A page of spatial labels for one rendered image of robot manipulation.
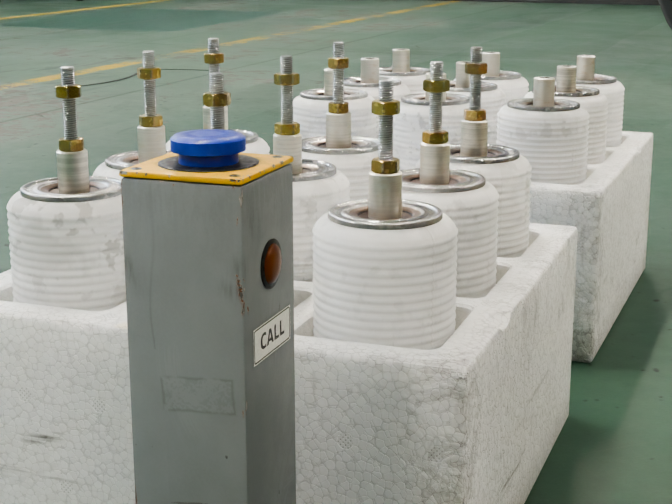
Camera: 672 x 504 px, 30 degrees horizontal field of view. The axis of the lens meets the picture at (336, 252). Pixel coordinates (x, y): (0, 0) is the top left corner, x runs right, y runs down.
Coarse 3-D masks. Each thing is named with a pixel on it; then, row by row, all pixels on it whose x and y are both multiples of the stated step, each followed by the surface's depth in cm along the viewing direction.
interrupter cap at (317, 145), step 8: (320, 136) 111; (352, 136) 111; (360, 136) 111; (304, 144) 108; (312, 144) 108; (320, 144) 109; (352, 144) 109; (360, 144) 108; (368, 144) 107; (376, 144) 108; (312, 152) 105; (320, 152) 105; (328, 152) 105; (336, 152) 104; (344, 152) 104; (352, 152) 105; (360, 152) 105; (368, 152) 105
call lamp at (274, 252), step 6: (270, 246) 66; (276, 246) 67; (270, 252) 66; (276, 252) 67; (270, 258) 66; (276, 258) 67; (270, 264) 66; (276, 264) 67; (264, 270) 66; (270, 270) 66; (276, 270) 67; (270, 276) 66; (276, 276) 67; (270, 282) 67
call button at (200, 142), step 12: (180, 132) 67; (192, 132) 67; (204, 132) 67; (216, 132) 67; (228, 132) 67; (180, 144) 65; (192, 144) 65; (204, 144) 65; (216, 144) 65; (228, 144) 65; (240, 144) 66; (180, 156) 66; (192, 156) 65; (204, 156) 65; (216, 156) 65; (228, 156) 66
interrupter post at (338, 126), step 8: (328, 112) 107; (328, 120) 107; (336, 120) 106; (344, 120) 107; (328, 128) 107; (336, 128) 107; (344, 128) 107; (328, 136) 107; (336, 136) 107; (344, 136) 107; (328, 144) 107; (336, 144) 107; (344, 144) 107
